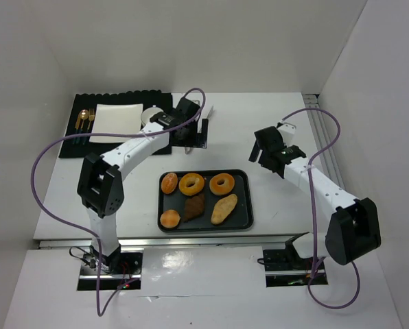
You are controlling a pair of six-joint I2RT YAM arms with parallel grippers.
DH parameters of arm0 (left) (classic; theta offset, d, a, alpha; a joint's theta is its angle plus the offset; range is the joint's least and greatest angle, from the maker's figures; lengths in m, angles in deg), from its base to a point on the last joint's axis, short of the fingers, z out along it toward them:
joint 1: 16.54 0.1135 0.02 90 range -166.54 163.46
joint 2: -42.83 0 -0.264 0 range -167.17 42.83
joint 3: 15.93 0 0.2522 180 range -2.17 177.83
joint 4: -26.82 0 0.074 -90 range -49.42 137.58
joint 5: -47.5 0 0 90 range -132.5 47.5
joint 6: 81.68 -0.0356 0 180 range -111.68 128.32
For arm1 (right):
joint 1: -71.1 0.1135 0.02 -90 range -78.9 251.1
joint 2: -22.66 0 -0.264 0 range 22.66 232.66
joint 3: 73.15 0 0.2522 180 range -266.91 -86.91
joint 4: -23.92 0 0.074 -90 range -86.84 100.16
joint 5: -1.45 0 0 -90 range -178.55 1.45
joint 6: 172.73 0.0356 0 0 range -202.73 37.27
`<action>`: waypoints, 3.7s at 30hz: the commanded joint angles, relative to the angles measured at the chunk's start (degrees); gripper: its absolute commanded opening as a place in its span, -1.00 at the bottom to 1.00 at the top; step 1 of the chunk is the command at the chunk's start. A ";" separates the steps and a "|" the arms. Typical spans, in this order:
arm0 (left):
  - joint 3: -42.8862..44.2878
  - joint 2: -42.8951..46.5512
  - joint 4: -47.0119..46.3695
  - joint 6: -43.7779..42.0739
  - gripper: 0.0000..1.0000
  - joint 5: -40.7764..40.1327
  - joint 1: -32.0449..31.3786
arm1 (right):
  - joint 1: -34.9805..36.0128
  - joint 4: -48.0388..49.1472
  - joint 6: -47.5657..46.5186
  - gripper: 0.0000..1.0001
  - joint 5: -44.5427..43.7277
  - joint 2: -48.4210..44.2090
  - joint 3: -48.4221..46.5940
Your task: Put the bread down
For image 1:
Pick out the round bun bottom left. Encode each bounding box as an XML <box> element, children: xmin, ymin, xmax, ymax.
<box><xmin>160</xmin><ymin>210</ymin><xmax>180</xmax><ymax>229</ymax></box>

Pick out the gold spoon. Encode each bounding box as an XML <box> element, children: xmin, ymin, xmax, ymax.
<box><xmin>73</xmin><ymin>109</ymin><xmax>89</xmax><ymax>144</ymax></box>

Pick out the white square plate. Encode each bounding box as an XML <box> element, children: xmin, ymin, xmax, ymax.
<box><xmin>91</xmin><ymin>103</ymin><xmax>143</xmax><ymax>134</ymax></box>

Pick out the round bun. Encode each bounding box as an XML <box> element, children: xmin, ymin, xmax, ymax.
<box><xmin>160</xmin><ymin>210</ymin><xmax>180</xmax><ymax>229</ymax></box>
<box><xmin>161</xmin><ymin>172</ymin><xmax>178</xmax><ymax>195</ymax></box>

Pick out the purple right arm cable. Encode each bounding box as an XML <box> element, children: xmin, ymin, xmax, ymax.
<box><xmin>281</xmin><ymin>108</ymin><xmax>361</xmax><ymax>310</ymax></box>

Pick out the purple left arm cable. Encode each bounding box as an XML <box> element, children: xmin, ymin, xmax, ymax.
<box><xmin>31</xmin><ymin>88</ymin><xmax>206</xmax><ymax>317</ymax></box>

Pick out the black placemat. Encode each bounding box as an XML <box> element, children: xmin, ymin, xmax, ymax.
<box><xmin>59</xmin><ymin>90</ymin><xmax>173</xmax><ymax>158</ymax></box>

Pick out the aluminium rail front edge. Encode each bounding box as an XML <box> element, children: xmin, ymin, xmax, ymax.
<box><xmin>39</xmin><ymin>234</ymin><xmax>295</xmax><ymax>249</ymax></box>

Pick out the brown chocolate croissant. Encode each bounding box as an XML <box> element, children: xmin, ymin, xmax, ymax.
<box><xmin>183</xmin><ymin>193</ymin><xmax>205</xmax><ymax>222</ymax></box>

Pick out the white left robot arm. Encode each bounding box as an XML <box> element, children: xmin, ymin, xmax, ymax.
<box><xmin>77</xmin><ymin>97</ymin><xmax>203</xmax><ymax>269</ymax></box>

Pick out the oblong golden bread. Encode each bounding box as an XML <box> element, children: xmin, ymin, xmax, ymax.
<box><xmin>211</xmin><ymin>194</ymin><xmax>238</xmax><ymax>226</ymax></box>

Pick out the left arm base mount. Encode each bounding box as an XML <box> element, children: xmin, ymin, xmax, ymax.
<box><xmin>69</xmin><ymin>247</ymin><xmax>143</xmax><ymax>280</ymax></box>

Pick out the white cup with handle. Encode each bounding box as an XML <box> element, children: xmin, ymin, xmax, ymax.
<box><xmin>141</xmin><ymin>106</ymin><xmax>163</xmax><ymax>127</ymax></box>

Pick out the glazed donut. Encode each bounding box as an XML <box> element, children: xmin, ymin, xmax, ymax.
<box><xmin>178</xmin><ymin>173</ymin><xmax>205</xmax><ymax>196</ymax></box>
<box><xmin>209</xmin><ymin>173</ymin><xmax>235</xmax><ymax>196</ymax></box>

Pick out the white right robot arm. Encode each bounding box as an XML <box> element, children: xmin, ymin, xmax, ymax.
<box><xmin>249</xmin><ymin>123</ymin><xmax>382</xmax><ymax>265</ymax></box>

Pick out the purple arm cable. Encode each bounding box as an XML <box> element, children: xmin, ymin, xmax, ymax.
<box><xmin>31</xmin><ymin>88</ymin><xmax>206</xmax><ymax>317</ymax></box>
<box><xmin>281</xmin><ymin>108</ymin><xmax>361</xmax><ymax>310</ymax></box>

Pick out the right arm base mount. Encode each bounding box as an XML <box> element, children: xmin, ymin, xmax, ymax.
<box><xmin>257</xmin><ymin>233</ymin><xmax>320</xmax><ymax>271</ymax></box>

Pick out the aluminium rail right side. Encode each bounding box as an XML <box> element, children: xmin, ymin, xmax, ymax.
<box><xmin>302</xmin><ymin>94</ymin><xmax>344</xmax><ymax>188</ymax></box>

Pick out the round bun top left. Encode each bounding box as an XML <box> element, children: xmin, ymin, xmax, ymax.
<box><xmin>161</xmin><ymin>172</ymin><xmax>178</xmax><ymax>195</ymax></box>

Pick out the black serving tray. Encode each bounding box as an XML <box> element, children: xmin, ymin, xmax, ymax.
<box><xmin>157</xmin><ymin>169</ymin><xmax>254</xmax><ymax>234</ymax></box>

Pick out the gold fork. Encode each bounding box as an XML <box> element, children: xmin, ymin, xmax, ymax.
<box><xmin>83</xmin><ymin>108</ymin><xmax>95</xmax><ymax>133</ymax></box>

